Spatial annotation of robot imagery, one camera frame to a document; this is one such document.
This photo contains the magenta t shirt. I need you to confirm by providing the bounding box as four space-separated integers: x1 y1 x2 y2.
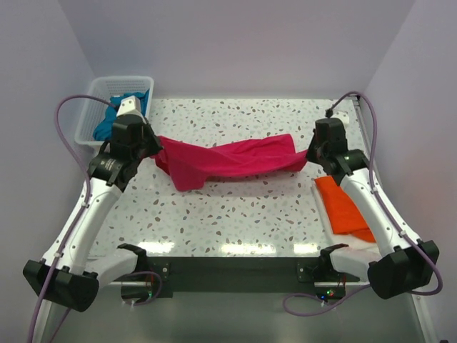
152 134 308 192

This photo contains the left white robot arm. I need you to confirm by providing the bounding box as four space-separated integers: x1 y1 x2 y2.
23 114 162 312

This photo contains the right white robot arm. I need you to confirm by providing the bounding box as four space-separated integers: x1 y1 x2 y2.
306 118 439 299

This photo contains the blue t shirt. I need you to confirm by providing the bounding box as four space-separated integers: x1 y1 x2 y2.
93 89 150 141

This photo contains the white plastic basket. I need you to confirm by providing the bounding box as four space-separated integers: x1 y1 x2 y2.
74 76 154 149

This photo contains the folded orange t shirt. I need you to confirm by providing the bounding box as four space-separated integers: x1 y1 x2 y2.
314 176 376 243

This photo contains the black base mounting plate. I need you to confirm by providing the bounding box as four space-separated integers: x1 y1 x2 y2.
144 257 359 298

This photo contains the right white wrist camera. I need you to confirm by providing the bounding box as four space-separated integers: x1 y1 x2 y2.
325 109 350 129

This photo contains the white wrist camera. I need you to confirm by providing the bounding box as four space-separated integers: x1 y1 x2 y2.
325 109 350 129
116 96 143 117

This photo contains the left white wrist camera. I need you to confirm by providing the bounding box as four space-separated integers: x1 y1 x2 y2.
116 96 143 117

